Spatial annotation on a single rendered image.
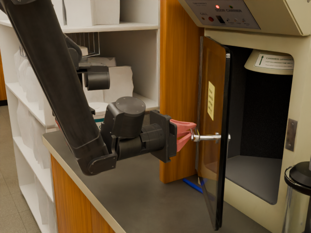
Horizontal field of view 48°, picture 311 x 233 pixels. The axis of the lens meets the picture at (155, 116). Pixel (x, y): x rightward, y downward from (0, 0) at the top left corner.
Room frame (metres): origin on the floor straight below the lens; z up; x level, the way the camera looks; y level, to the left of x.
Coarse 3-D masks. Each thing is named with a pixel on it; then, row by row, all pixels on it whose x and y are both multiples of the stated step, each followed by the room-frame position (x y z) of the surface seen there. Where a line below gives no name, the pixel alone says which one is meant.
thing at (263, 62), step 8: (256, 56) 0.83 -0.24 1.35; (264, 56) 0.81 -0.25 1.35; (272, 56) 0.80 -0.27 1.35; (280, 56) 0.79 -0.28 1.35; (288, 56) 0.78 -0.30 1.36; (248, 64) 0.85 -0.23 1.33; (256, 64) 0.81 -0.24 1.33; (264, 64) 0.80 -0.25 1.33; (272, 64) 0.79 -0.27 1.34; (280, 64) 0.78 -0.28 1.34; (288, 64) 0.78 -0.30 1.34; (264, 72) 0.79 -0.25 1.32; (272, 72) 0.78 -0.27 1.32; (280, 72) 0.77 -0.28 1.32; (288, 72) 0.77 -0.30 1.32
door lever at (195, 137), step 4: (192, 128) 0.72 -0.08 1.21; (196, 128) 0.72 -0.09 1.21; (192, 132) 0.70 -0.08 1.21; (196, 132) 0.69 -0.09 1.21; (216, 132) 0.68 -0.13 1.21; (192, 136) 0.68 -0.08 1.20; (196, 136) 0.67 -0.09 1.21; (200, 136) 0.68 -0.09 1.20; (204, 136) 0.68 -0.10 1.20; (208, 136) 0.68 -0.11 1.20; (212, 136) 0.68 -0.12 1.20; (216, 136) 0.67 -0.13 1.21; (192, 140) 0.68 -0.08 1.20; (196, 140) 0.67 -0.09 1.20; (200, 140) 0.68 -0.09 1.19; (204, 140) 0.68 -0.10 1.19; (216, 140) 0.67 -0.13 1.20
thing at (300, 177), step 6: (300, 162) 0.60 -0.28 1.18; (306, 162) 0.60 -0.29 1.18; (294, 168) 0.58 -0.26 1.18; (300, 168) 0.58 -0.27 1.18; (306, 168) 0.58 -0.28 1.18; (294, 174) 0.57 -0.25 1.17; (300, 174) 0.56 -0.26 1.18; (306, 174) 0.55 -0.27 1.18; (300, 180) 0.55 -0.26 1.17; (306, 180) 0.54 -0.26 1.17
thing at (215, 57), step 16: (208, 48) 0.83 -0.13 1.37; (224, 48) 0.66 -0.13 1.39; (208, 64) 0.82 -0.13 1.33; (224, 64) 0.64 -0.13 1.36; (208, 80) 0.81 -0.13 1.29; (224, 80) 0.64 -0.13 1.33; (224, 96) 0.64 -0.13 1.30; (224, 112) 0.64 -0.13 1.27; (208, 128) 0.78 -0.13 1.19; (224, 128) 0.64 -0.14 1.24; (208, 144) 0.77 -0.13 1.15; (208, 160) 0.76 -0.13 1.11; (208, 176) 0.75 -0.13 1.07; (208, 192) 0.73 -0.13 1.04; (208, 208) 0.72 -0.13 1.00
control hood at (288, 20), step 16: (256, 0) 0.69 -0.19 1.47; (272, 0) 0.66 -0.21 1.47; (288, 0) 0.64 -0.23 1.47; (304, 0) 0.66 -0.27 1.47; (192, 16) 0.91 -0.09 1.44; (256, 16) 0.73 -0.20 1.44; (272, 16) 0.69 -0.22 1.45; (288, 16) 0.66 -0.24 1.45; (304, 16) 0.67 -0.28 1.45; (272, 32) 0.73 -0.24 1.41; (288, 32) 0.69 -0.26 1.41; (304, 32) 0.67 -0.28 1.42
